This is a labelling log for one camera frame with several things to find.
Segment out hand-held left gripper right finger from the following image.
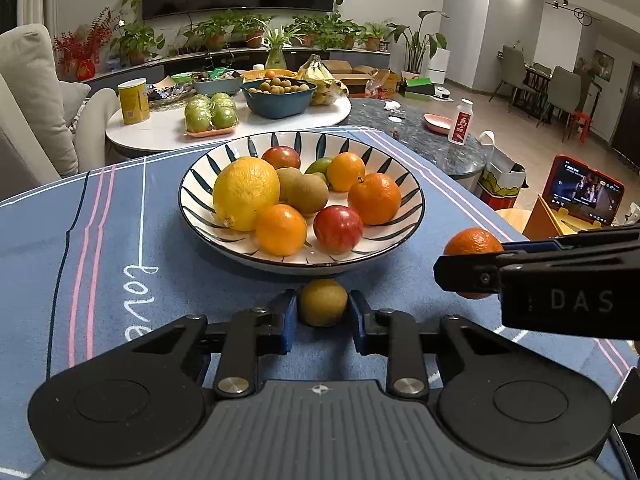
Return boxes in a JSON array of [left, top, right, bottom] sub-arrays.
[[349, 290, 512, 401]]

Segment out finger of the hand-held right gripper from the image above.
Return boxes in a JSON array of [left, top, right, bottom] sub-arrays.
[[502, 226, 640, 253], [434, 242, 640, 293]]

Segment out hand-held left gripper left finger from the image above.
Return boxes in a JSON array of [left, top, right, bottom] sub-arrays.
[[131, 289, 300, 401]]

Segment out orange mandarin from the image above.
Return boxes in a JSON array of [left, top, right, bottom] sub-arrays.
[[443, 227, 505, 301], [255, 203, 308, 257], [326, 152, 366, 193], [347, 172, 402, 226]]

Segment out red apple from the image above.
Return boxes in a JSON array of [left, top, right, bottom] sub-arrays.
[[313, 205, 365, 254], [261, 145, 302, 171]]

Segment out white bowl with dark stripes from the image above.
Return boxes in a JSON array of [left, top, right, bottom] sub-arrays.
[[178, 130, 426, 276]]

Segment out yellow lemon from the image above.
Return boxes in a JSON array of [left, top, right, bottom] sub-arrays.
[[212, 156, 281, 232]]

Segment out small green fruit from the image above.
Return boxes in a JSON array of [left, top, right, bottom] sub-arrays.
[[304, 156, 333, 186]]

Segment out orange wooden phone stand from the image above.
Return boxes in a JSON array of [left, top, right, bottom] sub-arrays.
[[522, 192, 618, 241]]

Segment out white printed paper bag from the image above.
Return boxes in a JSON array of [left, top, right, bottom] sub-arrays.
[[477, 130, 528, 211]]

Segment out phone in red case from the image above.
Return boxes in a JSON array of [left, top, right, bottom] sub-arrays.
[[542, 155, 625, 226]]

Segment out blue striped tablecloth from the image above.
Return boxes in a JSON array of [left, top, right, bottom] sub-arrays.
[[0, 127, 640, 480]]

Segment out red plastic stool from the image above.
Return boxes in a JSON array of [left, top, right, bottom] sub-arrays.
[[571, 111, 593, 143]]

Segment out dark marble round table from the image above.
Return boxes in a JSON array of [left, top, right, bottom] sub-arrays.
[[345, 97, 488, 193]]

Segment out white bottle with red label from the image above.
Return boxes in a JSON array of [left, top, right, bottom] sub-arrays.
[[448, 99, 474, 146]]

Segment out pink dish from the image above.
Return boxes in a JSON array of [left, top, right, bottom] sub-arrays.
[[423, 113, 453, 135]]

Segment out grey dining chair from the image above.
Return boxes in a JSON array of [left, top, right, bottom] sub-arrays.
[[537, 65, 583, 128], [489, 45, 533, 106]]

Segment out dark wooden door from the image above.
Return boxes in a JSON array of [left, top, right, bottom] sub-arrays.
[[612, 60, 640, 161]]

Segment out green box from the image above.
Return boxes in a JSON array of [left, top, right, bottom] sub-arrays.
[[398, 77, 436, 98]]

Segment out white air purifier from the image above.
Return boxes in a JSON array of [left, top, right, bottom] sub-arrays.
[[427, 50, 450, 85]]

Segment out red snack bags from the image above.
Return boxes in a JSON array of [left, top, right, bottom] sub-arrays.
[[365, 71, 403, 100]]

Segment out dark blue bowl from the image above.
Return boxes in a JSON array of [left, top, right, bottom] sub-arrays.
[[241, 78, 317, 120]]

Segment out cardboard box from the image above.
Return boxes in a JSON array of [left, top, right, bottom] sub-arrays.
[[322, 60, 403, 98]]

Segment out pack of green apples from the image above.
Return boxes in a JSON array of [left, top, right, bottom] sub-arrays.
[[184, 92, 240, 139]]

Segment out round white table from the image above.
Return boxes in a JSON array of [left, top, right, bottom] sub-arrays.
[[105, 95, 352, 161]]

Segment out tall leafy floor plant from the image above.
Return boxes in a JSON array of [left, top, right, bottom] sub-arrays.
[[387, 9, 451, 76]]

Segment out black ceiling track light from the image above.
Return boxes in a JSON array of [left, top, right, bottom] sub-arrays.
[[545, 0, 601, 26]]

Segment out pile of longans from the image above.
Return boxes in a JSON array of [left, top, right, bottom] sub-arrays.
[[247, 77, 311, 96]]

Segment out bunch of bananas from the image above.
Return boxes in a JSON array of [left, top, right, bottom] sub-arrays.
[[297, 54, 349, 107]]

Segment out orange plastic basket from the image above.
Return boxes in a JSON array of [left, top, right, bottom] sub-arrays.
[[241, 69, 298, 82]]

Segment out pile of snack packets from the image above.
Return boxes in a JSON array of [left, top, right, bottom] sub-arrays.
[[147, 74, 196, 111]]

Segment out yellow can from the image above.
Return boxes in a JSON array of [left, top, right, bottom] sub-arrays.
[[117, 78, 151, 126]]

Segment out glass vase with green plant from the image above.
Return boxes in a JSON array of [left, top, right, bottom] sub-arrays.
[[257, 25, 303, 71]]

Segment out grey television cabinet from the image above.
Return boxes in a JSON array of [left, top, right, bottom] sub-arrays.
[[80, 45, 396, 83]]

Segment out row of potted plants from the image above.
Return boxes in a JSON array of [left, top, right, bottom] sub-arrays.
[[111, 10, 396, 66]]

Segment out grey cushion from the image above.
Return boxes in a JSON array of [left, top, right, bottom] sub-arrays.
[[60, 80, 92, 133]]

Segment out beige recliner sofa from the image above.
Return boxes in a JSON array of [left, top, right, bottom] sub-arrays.
[[0, 23, 118, 186]]

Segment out red flower arrangement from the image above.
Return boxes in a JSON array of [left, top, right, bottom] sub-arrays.
[[52, 7, 118, 81]]

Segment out framed wall picture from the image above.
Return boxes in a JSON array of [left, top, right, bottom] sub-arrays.
[[592, 50, 616, 83]]

